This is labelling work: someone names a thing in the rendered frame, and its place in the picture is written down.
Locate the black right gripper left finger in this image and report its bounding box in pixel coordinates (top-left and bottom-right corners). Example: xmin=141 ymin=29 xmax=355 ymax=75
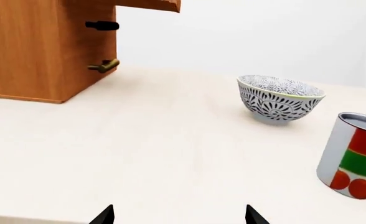
xmin=88 ymin=203 xmax=115 ymax=224

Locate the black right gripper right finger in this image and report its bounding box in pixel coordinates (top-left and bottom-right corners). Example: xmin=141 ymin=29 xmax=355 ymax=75
xmin=245 ymin=203 xmax=272 ymax=224

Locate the white black patterned bowl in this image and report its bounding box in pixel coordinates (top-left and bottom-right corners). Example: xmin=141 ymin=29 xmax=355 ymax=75
xmin=236 ymin=75 xmax=326 ymax=126

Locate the wooden cabinet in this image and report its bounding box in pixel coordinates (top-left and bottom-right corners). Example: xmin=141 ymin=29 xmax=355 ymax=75
xmin=0 ymin=0 xmax=181 ymax=105

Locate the tomato soup can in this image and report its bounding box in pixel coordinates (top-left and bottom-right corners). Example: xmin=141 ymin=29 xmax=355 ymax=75
xmin=316 ymin=111 xmax=366 ymax=200

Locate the brass cabinet handle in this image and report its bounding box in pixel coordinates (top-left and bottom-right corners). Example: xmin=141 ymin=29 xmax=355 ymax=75
xmin=87 ymin=58 xmax=120 ymax=74

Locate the black cabinet handle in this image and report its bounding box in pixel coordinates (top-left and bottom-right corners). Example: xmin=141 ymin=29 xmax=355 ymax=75
xmin=85 ymin=21 xmax=120 ymax=32

